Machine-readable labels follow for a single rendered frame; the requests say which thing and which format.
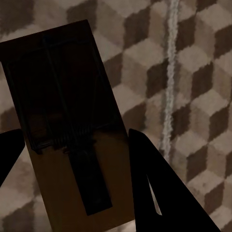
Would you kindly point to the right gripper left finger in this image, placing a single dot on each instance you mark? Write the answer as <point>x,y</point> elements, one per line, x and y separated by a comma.
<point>11,145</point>

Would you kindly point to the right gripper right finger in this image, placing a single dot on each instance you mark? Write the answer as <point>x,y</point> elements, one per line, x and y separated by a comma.
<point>180,210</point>

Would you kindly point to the mousetrap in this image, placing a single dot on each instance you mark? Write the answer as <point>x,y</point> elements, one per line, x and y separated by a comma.
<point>72,126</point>

